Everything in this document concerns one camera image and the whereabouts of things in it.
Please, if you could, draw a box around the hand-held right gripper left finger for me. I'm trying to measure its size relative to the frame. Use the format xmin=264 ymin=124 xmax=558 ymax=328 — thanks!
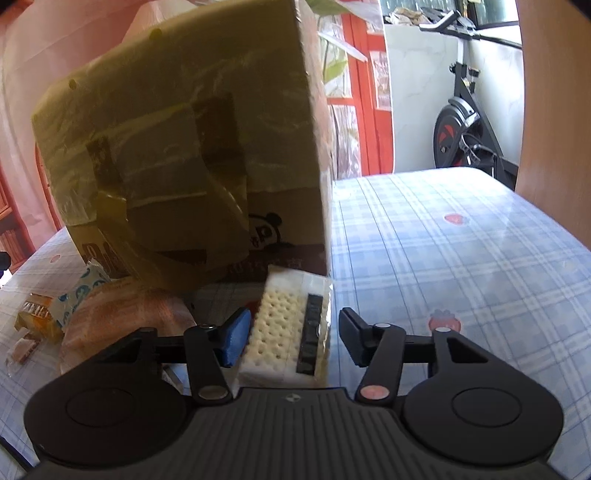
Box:
xmin=92 ymin=307 xmax=253 ymax=403

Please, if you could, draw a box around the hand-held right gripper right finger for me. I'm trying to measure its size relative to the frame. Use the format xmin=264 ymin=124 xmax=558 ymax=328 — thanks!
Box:
xmin=339 ymin=308 xmax=495 ymax=403

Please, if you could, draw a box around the clear cracker packet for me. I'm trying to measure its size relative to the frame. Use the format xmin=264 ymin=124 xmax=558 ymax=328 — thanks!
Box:
xmin=238 ymin=265 xmax=333 ymax=388

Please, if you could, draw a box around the yellow snack packet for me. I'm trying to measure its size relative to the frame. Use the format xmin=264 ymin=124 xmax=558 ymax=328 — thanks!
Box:
xmin=14 ymin=293 xmax=65 ymax=344

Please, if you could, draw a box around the taped cardboard box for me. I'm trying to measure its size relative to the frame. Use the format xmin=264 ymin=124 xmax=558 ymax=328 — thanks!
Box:
xmin=31 ymin=0 xmax=334 ymax=296

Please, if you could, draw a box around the orange snack bag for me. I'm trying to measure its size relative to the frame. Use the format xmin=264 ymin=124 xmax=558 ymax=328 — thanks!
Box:
xmin=58 ymin=279 xmax=197 ymax=374

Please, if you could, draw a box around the plaid strawberry tablecloth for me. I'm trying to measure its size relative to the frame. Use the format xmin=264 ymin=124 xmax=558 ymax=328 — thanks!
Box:
xmin=0 ymin=168 xmax=591 ymax=480

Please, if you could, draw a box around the blue white snack packet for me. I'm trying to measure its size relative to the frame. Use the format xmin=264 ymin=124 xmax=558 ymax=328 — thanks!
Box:
xmin=58 ymin=261 xmax=112 ymax=330

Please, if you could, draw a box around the brown snack packet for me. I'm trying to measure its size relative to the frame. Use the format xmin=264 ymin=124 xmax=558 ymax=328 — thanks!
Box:
xmin=4 ymin=332 xmax=44 ymax=370

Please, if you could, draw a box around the black exercise bike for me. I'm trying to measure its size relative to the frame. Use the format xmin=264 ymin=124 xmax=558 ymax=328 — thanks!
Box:
xmin=418 ymin=7 xmax=525 ymax=190

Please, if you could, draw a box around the crumpled beige cloth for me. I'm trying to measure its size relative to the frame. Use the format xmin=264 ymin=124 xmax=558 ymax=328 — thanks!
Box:
xmin=388 ymin=7 xmax=432 ymax=26

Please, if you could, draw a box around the white partition wall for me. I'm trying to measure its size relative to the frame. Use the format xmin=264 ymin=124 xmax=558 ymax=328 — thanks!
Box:
xmin=383 ymin=23 xmax=527 ymax=176

